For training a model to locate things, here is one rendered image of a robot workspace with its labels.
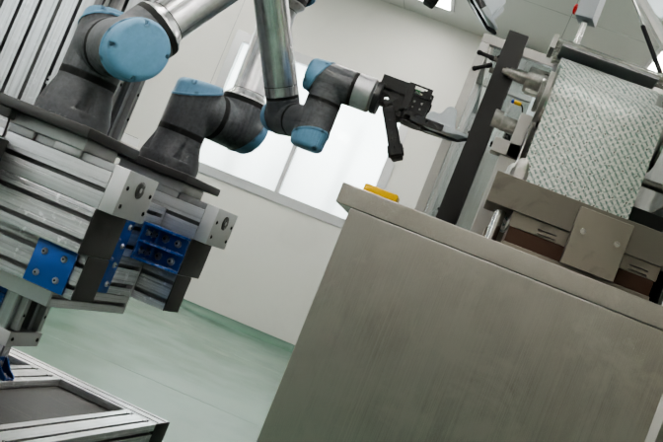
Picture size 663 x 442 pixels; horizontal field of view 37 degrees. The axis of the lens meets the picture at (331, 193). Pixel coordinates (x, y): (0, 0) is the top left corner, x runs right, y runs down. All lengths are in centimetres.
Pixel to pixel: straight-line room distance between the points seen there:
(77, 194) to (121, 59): 27
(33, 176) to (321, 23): 615
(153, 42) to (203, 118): 61
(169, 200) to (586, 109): 97
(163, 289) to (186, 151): 34
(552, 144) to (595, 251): 32
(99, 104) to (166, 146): 46
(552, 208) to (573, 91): 34
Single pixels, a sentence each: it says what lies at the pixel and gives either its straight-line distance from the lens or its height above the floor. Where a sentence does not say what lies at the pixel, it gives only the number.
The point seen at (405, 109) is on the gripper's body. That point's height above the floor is 111.
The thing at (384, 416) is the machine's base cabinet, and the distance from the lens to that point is 183.
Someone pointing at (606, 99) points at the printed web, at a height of 128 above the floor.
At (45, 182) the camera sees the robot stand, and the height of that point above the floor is 69.
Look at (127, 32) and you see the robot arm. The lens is 186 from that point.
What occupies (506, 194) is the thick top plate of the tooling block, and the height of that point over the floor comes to 99.
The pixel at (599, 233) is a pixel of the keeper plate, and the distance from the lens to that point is 189.
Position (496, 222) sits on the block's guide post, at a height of 94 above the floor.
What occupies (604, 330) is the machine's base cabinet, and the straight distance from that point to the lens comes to 184.
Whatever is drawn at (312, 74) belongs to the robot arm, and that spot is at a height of 110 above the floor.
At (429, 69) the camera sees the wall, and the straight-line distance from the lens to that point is 785.
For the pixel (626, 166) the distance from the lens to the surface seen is 213.
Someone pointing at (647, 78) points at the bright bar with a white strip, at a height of 144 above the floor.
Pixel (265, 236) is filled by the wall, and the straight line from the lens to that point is 777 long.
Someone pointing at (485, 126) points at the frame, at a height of 120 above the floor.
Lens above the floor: 76
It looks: 4 degrees up
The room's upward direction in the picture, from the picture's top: 22 degrees clockwise
